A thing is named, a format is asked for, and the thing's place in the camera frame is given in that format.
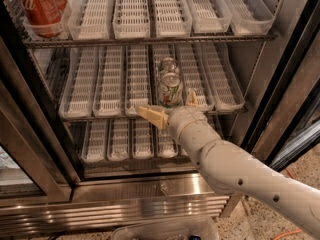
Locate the middle wire shelf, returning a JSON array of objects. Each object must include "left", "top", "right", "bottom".
[{"left": 59, "top": 107, "right": 248, "bottom": 122}]

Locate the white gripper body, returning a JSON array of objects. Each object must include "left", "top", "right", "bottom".
[{"left": 168, "top": 106, "right": 221, "bottom": 146}]

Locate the stainless steel display fridge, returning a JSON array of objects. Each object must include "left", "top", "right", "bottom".
[{"left": 1, "top": 0, "right": 319, "bottom": 237}]

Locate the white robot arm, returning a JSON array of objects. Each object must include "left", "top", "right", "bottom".
[{"left": 136, "top": 103, "right": 320, "bottom": 240}]

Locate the top wire shelf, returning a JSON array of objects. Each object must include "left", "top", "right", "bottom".
[{"left": 24, "top": 32, "right": 277, "bottom": 49}]

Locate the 7up can rear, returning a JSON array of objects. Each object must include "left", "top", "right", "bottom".
[{"left": 158, "top": 57, "right": 180, "bottom": 77}]

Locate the red coca-cola can front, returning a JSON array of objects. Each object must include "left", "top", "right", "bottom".
[{"left": 19, "top": 0, "right": 62, "bottom": 25}]

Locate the wire shelf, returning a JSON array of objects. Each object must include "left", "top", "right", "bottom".
[
  {"left": 59, "top": 107, "right": 248, "bottom": 122},
  {"left": 24, "top": 32, "right": 277, "bottom": 49}
]

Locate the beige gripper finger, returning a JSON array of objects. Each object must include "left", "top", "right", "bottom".
[
  {"left": 136, "top": 105, "right": 168, "bottom": 129},
  {"left": 186, "top": 89, "right": 199, "bottom": 108}
]

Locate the open fridge door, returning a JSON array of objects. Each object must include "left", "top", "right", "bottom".
[{"left": 228, "top": 0, "right": 320, "bottom": 169}]

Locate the orange cable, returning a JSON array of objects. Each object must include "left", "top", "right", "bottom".
[{"left": 273, "top": 167, "right": 303, "bottom": 240}]

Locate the green white 7up can front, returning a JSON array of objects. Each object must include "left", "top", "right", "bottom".
[{"left": 158, "top": 73, "right": 183, "bottom": 108}]

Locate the clear plastic bin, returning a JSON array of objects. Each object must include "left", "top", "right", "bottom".
[{"left": 111, "top": 215, "right": 220, "bottom": 240}]

